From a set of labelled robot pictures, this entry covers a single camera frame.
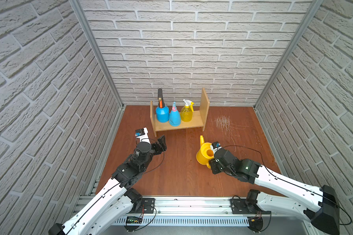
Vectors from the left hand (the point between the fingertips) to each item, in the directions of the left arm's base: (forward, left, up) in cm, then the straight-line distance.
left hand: (157, 134), depth 73 cm
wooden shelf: (+26, -26, -17) cm, 40 cm away
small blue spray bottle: (+19, -9, -10) cm, 23 cm away
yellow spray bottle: (+23, -16, -8) cm, 30 cm away
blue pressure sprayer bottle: (+22, -1, -7) cm, 23 cm away
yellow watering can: (-7, -25, -8) cm, 27 cm away
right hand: (-11, -27, -12) cm, 32 cm away
